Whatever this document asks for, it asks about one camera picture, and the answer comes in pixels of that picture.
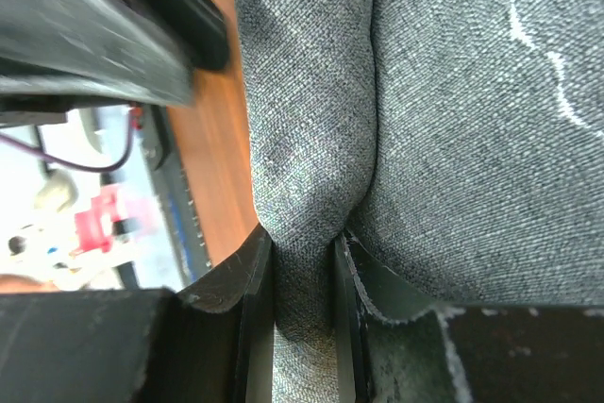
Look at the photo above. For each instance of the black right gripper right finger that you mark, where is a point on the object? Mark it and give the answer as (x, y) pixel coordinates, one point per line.
(397, 344)

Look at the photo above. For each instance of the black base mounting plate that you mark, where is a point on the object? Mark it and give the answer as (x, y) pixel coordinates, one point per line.
(163, 161)

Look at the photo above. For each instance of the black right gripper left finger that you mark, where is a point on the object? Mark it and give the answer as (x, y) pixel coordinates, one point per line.
(211, 342)

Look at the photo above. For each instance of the grey cloth napkin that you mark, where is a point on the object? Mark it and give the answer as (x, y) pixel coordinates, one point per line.
(461, 141)

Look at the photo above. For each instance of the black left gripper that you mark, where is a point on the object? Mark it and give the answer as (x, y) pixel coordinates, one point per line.
(144, 51)

